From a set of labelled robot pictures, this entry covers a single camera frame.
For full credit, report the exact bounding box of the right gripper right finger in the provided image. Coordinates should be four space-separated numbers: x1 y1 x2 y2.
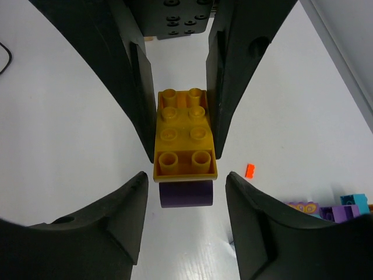
226 171 372 279

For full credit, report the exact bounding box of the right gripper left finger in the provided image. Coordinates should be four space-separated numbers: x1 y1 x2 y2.
1 171 149 279

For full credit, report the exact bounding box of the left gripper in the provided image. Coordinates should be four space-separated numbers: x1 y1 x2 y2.
32 0 296 162

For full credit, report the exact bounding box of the lavender lego stack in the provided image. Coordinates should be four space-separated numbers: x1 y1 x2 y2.
286 202 361 223

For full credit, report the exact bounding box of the small orange lego piece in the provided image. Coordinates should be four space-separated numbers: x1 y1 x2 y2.
245 163 255 179

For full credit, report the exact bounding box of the dark purple lego plate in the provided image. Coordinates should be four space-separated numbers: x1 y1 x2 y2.
159 180 213 208

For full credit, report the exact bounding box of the yellow lego brick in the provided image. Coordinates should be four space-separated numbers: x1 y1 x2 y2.
153 88 217 183

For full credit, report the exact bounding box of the teal lego block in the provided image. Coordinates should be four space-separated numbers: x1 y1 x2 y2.
340 194 370 215

